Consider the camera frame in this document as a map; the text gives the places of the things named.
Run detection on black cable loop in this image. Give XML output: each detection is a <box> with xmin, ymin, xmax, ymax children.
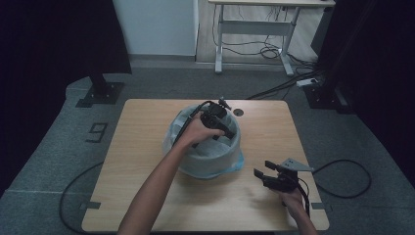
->
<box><xmin>312</xmin><ymin>159</ymin><xmax>372</xmax><ymax>200</ymax></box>
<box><xmin>59</xmin><ymin>161</ymin><xmax>105</xmax><ymax>235</ymax></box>

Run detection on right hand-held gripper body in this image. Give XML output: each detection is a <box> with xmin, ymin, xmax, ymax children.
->
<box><xmin>263</xmin><ymin>158</ymin><xmax>315</xmax><ymax>193</ymax></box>

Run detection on white bag with blue hem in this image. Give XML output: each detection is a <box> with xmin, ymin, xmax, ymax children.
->
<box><xmin>161</xmin><ymin>103</ymin><xmax>245</xmax><ymax>180</ymax></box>

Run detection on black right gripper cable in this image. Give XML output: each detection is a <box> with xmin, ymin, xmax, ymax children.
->
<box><xmin>295</xmin><ymin>177</ymin><xmax>311</xmax><ymax>218</ymax></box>

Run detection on black stand base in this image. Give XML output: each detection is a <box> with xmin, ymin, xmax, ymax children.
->
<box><xmin>75</xmin><ymin>71</ymin><xmax>125</xmax><ymax>109</ymax></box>

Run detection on person's left hand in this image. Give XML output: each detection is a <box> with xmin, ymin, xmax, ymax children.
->
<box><xmin>178</xmin><ymin>112</ymin><xmax>226</xmax><ymax>150</ymax></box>

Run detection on bundle of black desk cables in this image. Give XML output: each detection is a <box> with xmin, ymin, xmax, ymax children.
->
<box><xmin>211</xmin><ymin>4</ymin><xmax>324</xmax><ymax>101</ymax></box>

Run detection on person's right hand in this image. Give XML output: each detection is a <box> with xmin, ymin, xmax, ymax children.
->
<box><xmin>276</xmin><ymin>187</ymin><xmax>305</xmax><ymax>216</ymax></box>

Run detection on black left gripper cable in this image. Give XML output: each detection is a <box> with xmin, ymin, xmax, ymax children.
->
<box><xmin>171</xmin><ymin>100</ymin><xmax>213</xmax><ymax>147</ymax></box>

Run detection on black stand with base plate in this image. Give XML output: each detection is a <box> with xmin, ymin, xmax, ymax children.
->
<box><xmin>302</xmin><ymin>79</ymin><xmax>355</xmax><ymax>116</ymax></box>

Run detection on grey tape strip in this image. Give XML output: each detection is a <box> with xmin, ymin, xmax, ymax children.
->
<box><xmin>79</xmin><ymin>201</ymin><xmax>102</xmax><ymax>211</ymax></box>
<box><xmin>310</xmin><ymin>202</ymin><xmax>332</xmax><ymax>211</ymax></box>

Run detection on dark curtain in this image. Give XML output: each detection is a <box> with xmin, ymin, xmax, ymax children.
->
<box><xmin>309</xmin><ymin>0</ymin><xmax>415</xmax><ymax>192</ymax></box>
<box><xmin>0</xmin><ymin>0</ymin><xmax>133</xmax><ymax>197</ymax></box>

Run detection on white power strip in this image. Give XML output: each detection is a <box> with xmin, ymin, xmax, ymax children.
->
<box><xmin>296</xmin><ymin>77</ymin><xmax>319</xmax><ymax>88</ymax></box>

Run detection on white desk frame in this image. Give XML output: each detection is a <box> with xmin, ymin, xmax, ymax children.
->
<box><xmin>207</xmin><ymin>0</ymin><xmax>337</xmax><ymax>76</ymax></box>

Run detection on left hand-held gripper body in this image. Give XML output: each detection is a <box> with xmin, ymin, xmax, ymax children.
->
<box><xmin>199</xmin><ymin>96</ymin><xmax>233</xmax><ymax>129</ymax></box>

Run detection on white panel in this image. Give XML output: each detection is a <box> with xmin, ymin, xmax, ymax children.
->
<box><xmin>112</xmin><ymin>0</ymin><xmax>200</xmax><ymax>57</ymax></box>

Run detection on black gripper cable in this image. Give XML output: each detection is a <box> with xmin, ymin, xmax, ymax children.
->
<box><xmin>295</xmin><ymin>177</ymin><xmax>311</xmax><ymax>218</ymax></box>
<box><xmin>171</xmin><ymin>100</ymin><xmax>213</xmax><ymax>147</ymax></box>

